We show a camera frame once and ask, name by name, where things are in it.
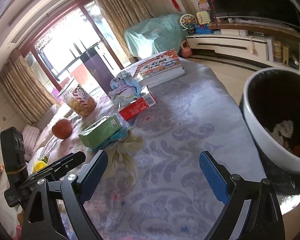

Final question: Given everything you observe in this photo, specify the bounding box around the red carton box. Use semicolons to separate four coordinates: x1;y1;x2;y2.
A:
119;86;157;121

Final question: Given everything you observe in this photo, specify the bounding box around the balcony sliding door frame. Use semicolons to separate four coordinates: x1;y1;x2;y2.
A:
19;0;130;93

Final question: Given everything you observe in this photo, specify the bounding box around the clear jar of snacks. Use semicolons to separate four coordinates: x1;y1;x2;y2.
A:
61;83;97;118

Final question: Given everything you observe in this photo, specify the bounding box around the white tv cabinet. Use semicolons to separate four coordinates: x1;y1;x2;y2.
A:
186;29;300;72

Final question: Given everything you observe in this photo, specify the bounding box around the red apple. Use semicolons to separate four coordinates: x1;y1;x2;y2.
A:
52;118;72;140

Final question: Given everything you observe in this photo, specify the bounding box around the beige curtain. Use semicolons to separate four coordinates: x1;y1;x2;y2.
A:
93;0;151;61
0;49;58;125

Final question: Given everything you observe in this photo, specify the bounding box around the crumpled blue white cloth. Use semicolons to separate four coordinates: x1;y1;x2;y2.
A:
108;70;142;106

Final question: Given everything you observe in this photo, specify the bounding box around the pink kettlebell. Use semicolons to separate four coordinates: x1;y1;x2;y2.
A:
180;40;193;58

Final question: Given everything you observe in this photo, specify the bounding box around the white trash bin black liner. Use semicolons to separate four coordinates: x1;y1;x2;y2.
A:
239;67;300;195

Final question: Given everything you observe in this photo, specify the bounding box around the purple thermos bottle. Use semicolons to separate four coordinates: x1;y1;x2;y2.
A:
79;47;114;95

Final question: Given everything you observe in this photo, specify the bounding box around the yellow foam fruit net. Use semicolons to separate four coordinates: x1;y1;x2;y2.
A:
33;160;47;173

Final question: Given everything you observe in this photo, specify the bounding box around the floral lavender tablecloth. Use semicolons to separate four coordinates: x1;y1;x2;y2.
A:
27;55;268;240

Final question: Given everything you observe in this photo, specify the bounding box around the left beige curtain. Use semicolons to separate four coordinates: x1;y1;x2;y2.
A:
0;49;58;125

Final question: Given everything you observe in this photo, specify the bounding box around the stack of picture books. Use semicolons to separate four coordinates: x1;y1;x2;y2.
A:
133;49;185;88

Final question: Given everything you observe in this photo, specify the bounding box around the toy ferris wheel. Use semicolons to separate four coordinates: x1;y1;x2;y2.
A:
179;14;197;34

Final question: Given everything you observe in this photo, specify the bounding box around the teal covered furniture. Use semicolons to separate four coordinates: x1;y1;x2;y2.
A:
123;14;187;59

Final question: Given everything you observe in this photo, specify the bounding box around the right beige curtain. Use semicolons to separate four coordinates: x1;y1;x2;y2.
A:
93;0;151;61

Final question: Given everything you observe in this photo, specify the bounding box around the silver foil floor mat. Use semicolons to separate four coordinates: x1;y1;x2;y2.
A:
276;194;300;215

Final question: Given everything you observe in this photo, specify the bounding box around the green snack packet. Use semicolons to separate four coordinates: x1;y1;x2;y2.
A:
78;115;122;150

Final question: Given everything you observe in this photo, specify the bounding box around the striped sofa cushion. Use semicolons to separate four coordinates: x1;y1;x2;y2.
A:
22;124;40;154

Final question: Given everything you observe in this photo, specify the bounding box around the toy telephone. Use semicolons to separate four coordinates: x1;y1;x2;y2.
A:
196;11;211;25

